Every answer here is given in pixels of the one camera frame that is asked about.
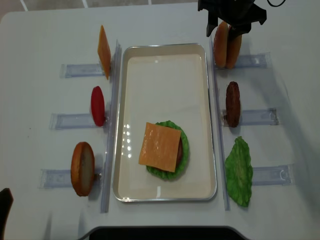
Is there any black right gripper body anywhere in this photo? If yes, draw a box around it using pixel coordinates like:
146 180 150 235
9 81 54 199
198 0 267 25

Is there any bun bottom slice left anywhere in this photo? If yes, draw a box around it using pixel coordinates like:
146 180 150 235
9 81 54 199
70 141 95 197

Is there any clear holder track bun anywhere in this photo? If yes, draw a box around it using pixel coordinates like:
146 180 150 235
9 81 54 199
37 168 103 190
233 52 272 68

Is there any silver metal tray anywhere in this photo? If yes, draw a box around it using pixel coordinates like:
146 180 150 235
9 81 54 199
112 43 217 203

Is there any green lettuce on tray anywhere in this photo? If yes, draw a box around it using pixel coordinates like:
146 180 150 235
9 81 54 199
146 120 190 181

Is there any clear holder track patty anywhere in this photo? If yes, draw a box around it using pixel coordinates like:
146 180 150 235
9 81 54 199
221 107 280 127

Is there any clear holder track right bun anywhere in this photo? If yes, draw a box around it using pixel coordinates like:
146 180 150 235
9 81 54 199
233 52 272 68

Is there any clear holder track tomato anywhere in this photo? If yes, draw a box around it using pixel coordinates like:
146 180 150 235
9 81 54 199
49 113 97 130

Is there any clear holder track cheese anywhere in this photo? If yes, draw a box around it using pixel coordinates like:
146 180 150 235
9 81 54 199
59 63 105 78

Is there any dark left gripper finger tip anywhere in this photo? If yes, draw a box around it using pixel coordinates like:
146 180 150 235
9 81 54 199
0 188 13 240

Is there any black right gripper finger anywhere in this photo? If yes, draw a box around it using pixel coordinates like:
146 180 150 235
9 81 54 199
227 23 252 44
206 11 220 37

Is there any meat patty on tray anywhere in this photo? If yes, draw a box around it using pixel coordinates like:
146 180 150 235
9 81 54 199
176 138 183 167

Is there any upright orange cheese slice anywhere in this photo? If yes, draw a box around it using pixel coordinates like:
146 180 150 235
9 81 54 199
97 25 112 79

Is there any red tomato slice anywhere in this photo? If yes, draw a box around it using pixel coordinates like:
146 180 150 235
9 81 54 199
90 86 106 127

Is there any flat cheese slice on tray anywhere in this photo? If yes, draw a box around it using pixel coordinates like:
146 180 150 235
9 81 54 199
138 122 181 173

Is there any bun top sesame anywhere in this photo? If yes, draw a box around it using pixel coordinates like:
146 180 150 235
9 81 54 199
213 21 229 68

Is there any brown meat patty upright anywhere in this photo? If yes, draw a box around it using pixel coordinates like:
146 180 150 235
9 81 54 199
225 81 241 128

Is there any bun top spare upright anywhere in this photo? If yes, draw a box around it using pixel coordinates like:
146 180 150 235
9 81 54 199
225 35 242 69

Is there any clear holder track lettuce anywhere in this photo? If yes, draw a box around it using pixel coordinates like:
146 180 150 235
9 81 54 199
252 164 295 186

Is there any green lettuce leaf upright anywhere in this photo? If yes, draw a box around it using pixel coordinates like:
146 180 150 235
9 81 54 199
224 136 253 208

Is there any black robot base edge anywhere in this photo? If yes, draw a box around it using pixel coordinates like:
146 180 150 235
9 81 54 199
85 226 245 240

